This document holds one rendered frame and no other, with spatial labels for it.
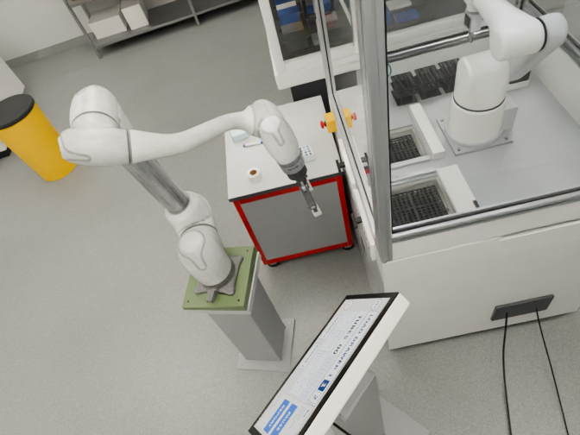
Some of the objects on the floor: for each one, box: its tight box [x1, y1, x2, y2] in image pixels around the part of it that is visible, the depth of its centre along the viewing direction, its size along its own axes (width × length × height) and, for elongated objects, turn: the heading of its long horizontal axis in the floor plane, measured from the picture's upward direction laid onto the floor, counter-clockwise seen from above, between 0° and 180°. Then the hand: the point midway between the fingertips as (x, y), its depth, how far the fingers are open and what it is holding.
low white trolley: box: [224, 95, 355, 267], centre depth 256 cm, size 58×62×76 cm
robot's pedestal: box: [186, 251, 295, 372], centre depth 211 cm, size 30×30×76 cm
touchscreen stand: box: [325, 369, 430, 435], centre depth 163 cm, size 50×45×102 cm
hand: (312, 201), depth 164 cm, fingers open, 13 cm apart
